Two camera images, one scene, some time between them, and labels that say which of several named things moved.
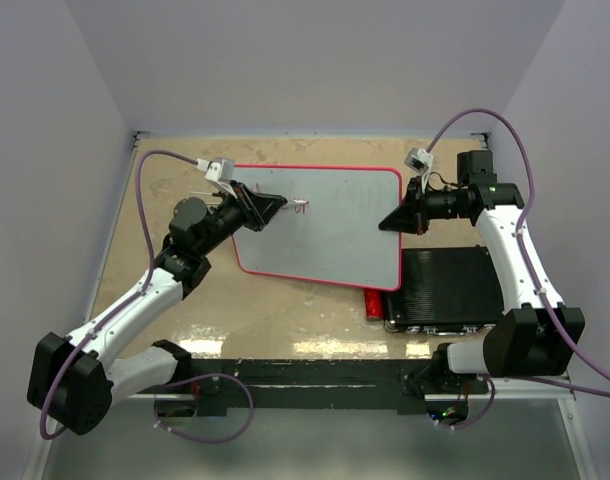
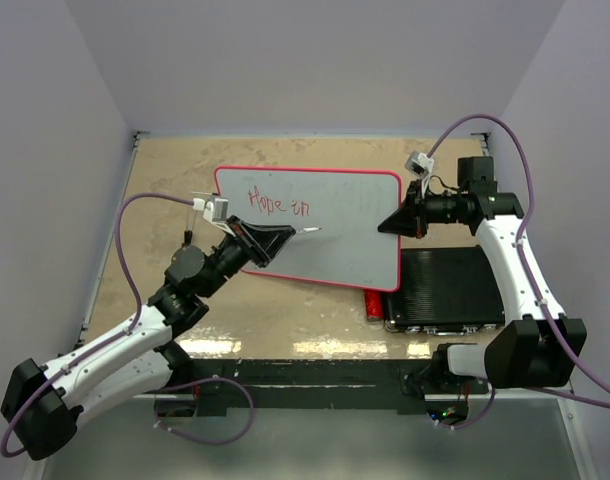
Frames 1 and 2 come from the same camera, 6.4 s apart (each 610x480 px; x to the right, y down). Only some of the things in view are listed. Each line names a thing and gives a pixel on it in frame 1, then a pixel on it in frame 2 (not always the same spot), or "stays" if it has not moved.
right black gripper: [411, 215] stays
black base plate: [325, 386] stays
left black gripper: [256, 209] → [261, 243]
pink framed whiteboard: [336, 237] stays
